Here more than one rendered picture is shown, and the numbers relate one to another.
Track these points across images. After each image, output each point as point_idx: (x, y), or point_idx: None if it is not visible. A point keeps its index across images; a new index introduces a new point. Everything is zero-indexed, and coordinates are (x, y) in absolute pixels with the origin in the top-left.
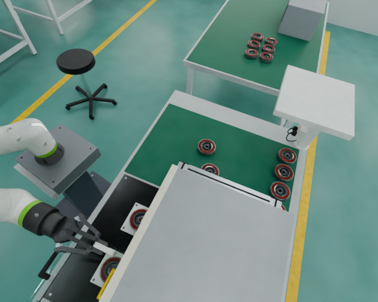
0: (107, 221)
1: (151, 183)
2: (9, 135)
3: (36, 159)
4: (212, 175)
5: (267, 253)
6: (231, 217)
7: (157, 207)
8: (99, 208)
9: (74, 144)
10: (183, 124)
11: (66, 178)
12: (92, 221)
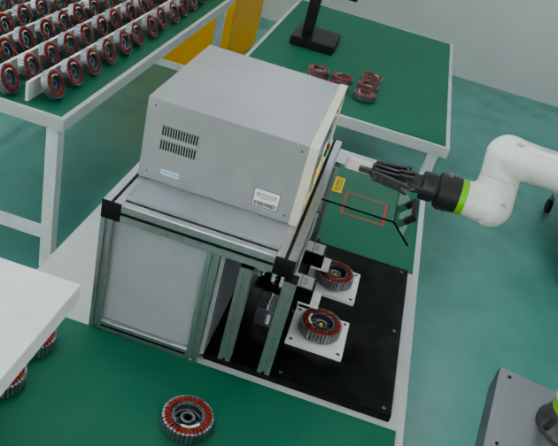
0: (377, 338)
1: (322, 405)
2: None
3: None
4: (229, 239)
5: (191, 83)
6: (232, 105)
7: (321, 122)
8: (403, 365)
9: None
10: None
11: (494, 388)
12: (401, 346)
